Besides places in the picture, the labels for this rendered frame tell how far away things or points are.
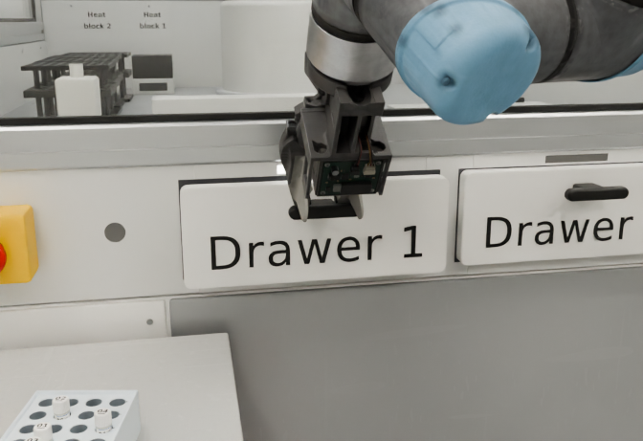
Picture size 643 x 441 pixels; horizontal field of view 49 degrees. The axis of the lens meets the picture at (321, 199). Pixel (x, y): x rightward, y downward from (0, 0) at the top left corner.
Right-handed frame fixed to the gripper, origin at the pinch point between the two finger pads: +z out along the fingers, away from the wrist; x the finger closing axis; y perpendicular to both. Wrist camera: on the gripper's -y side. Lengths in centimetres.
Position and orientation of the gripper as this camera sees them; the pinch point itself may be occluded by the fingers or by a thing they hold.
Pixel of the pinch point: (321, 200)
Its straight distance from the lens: 74.1
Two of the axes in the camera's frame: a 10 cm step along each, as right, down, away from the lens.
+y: 1.5, 7.5, -6.4
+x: 9.8, -0.5, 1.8
